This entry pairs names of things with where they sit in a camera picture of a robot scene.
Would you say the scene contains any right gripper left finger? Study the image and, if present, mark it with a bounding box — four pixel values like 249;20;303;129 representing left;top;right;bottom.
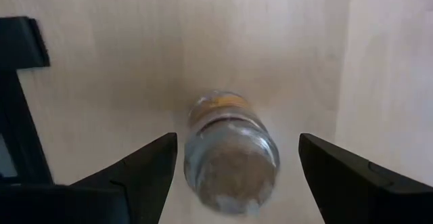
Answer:
0;132;179;224

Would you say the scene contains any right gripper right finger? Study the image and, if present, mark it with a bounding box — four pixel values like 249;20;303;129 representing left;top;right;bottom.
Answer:
298;133;433;224

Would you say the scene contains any clear glass spice jar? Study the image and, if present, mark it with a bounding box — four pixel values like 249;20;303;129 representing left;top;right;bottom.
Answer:
183;89;281;217

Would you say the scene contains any black aluminium frame rail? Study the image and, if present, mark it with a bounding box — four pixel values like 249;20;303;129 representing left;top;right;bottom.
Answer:
0;16;55;186

